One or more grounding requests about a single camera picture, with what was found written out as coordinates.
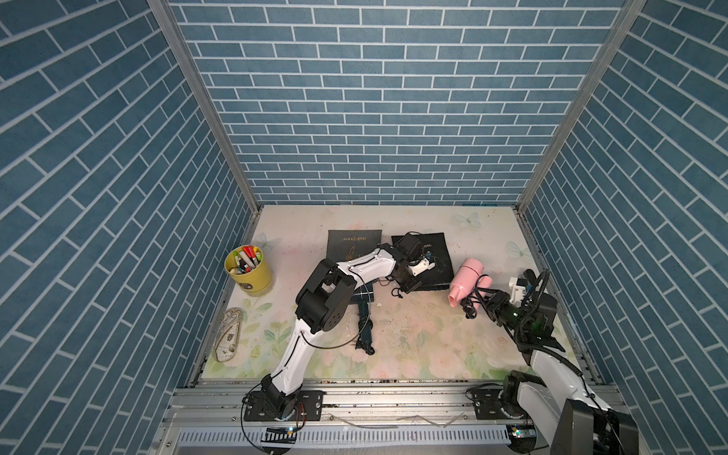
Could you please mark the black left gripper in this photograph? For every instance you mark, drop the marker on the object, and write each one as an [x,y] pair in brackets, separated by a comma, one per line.
[413,283]

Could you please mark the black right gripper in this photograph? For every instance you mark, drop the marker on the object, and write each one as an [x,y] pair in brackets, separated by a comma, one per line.
[496,303]

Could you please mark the pink hair dryer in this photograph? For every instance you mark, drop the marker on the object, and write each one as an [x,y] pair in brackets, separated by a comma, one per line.
[469,276]

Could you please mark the black hair dryer bag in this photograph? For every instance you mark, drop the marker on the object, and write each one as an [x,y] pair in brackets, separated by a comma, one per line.
[441,276]

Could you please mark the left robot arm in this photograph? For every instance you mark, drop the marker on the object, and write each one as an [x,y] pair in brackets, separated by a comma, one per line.
[321,305]

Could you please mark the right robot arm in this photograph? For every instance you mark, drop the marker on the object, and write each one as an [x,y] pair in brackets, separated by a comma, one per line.
[564,408]

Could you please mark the grey hair dryer bag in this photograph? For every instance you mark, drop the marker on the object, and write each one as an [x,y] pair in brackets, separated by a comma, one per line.
[345,246]

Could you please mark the red marker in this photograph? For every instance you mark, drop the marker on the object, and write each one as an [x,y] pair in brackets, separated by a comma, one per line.
[249,252]

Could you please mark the yellow pen holder cup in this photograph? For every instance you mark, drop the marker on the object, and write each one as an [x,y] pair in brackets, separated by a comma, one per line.
[254,276]

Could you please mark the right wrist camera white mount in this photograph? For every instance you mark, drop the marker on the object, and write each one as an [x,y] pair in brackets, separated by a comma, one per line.
[520,286]

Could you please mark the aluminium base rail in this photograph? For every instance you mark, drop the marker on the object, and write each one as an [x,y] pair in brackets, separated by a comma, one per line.
[347,418]

